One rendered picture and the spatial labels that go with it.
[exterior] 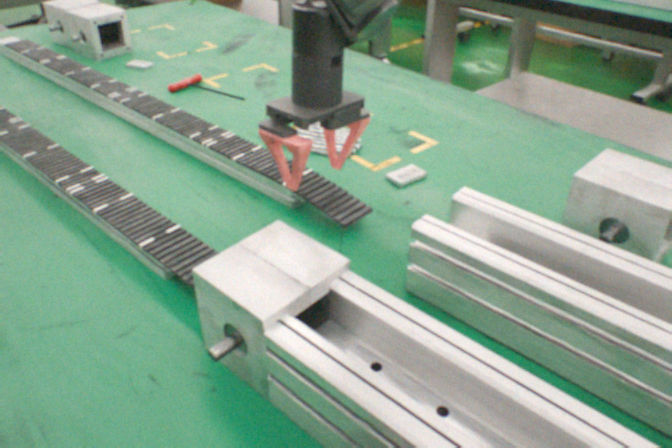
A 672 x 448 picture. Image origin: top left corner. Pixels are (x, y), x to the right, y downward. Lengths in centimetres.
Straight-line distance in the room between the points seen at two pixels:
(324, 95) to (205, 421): 34
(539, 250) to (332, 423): 26
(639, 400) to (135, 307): 46
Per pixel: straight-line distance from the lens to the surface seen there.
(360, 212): 68
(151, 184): 81
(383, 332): 46
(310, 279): 47
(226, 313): 48
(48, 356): 59
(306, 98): 62
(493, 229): 59
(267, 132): 62
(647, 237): 66
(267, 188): 75
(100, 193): 75
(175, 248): 62
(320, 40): 60
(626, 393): 54
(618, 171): 69
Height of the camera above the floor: 118
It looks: 32 degrees down
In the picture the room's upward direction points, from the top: straight up
